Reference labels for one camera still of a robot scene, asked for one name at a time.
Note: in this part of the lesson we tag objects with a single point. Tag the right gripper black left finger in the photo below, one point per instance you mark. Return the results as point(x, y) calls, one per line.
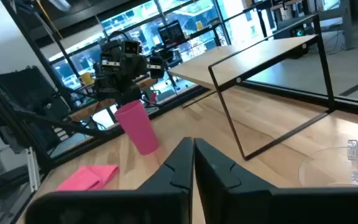
point(166, 205)

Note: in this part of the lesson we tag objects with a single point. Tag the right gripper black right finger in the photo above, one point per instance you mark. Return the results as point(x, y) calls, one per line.
point(228, 202)

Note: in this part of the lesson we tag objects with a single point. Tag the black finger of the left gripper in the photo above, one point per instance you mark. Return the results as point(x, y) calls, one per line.
point(109, 63)
point(156, 67)

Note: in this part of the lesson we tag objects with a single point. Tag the tall pink plastic cup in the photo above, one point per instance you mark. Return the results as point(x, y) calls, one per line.
point(138, 130)

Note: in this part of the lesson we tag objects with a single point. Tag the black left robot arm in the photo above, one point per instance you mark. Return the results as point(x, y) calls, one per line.
point(117, 91)

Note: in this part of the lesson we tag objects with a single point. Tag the yellow mug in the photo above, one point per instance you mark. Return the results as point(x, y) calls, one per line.
point(87, 78)

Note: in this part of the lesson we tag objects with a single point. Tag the small red object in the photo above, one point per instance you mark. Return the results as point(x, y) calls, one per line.
point(153, 98)

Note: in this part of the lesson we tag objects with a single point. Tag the black computer monitor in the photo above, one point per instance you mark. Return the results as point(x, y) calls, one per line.
point(171, 32)

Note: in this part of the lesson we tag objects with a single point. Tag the thin yellow rod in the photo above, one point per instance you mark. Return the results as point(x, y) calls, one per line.
point(50, 19)

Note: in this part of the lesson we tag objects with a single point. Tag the pink folded cloth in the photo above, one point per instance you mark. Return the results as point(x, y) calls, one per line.
point(85, 179)

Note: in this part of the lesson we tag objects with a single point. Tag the black equipment case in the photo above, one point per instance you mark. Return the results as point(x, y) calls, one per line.
point(23, 87)

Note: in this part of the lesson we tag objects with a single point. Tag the black computer tower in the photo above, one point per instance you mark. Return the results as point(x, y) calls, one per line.
point(291, 31)

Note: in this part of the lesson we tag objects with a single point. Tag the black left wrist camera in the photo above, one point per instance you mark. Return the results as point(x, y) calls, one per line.
point(131, 47)

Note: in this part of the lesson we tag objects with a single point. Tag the black metal rig frame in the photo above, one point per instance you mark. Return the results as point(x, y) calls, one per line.
point(73, 126)

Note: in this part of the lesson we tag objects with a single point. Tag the wooden shelf with black frame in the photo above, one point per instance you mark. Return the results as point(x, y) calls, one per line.
point(244, 59)

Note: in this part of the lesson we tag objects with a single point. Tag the white metal bracket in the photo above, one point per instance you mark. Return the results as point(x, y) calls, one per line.
point(33, 171)

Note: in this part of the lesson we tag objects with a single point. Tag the grey metal desk frame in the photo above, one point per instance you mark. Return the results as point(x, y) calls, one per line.
point(350, 28)

